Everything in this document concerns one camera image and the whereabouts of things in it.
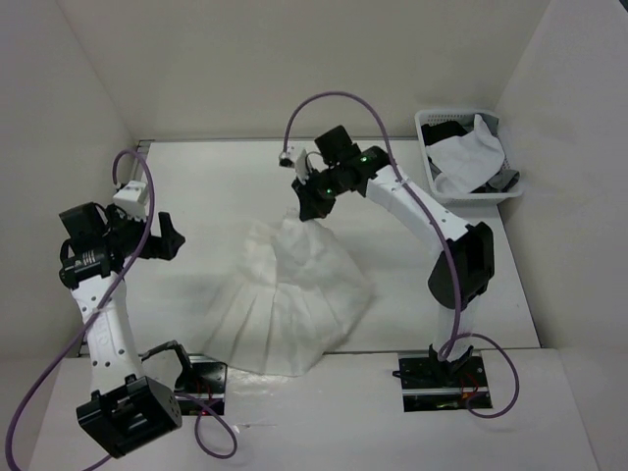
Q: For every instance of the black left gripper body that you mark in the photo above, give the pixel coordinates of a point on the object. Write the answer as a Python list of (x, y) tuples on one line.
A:
[(128, 235)]

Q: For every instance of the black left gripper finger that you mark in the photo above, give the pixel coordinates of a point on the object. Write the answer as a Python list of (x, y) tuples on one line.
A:
[(170, 245), (166, 227)]

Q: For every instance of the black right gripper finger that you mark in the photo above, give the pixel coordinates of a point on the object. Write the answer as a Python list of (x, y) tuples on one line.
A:
[(307, 210), (322, 207)]

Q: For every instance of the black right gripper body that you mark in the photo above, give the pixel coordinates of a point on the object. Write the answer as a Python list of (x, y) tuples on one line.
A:
[(326, 184)]

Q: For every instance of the white pleated skirt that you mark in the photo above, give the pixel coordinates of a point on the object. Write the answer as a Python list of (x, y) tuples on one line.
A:
[(294, 294)]

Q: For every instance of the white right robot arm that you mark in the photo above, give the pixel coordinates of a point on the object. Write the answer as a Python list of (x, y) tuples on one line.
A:
[(464, 253)]

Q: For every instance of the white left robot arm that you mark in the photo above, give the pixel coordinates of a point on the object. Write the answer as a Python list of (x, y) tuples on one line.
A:
[(127, 409)]

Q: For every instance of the black garment in basket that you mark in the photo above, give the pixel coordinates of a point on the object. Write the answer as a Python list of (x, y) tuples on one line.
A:
[(441, 131)]

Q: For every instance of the white garment in basket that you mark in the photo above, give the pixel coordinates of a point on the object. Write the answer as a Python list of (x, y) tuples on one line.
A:
[(463, 163)]

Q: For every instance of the grey garment in basket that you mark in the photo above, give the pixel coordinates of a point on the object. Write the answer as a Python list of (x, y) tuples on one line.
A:
[(505, 179)]

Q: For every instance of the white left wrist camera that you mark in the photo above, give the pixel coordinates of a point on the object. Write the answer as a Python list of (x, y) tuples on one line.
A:
[(131, 199)]

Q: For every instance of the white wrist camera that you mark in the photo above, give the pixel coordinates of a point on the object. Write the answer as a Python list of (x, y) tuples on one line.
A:
[(131, 199), (297, 158)]

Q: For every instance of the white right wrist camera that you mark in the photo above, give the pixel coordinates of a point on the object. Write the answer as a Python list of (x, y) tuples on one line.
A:
[(297, 158)]

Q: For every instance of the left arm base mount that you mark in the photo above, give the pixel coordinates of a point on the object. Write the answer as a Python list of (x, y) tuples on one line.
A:
[(195, 374)]

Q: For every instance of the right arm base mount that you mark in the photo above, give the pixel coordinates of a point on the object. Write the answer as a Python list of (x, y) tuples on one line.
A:
[(428, 384)]

